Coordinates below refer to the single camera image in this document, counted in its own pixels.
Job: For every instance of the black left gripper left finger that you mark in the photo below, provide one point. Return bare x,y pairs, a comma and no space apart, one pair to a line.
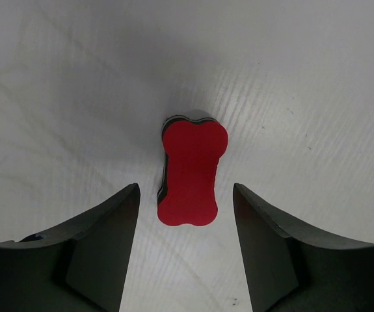
77,265

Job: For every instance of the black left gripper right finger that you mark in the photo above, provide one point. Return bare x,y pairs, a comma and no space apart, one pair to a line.
291,265

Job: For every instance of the red bone-shaped eraser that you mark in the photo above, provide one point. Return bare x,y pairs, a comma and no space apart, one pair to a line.
193,143

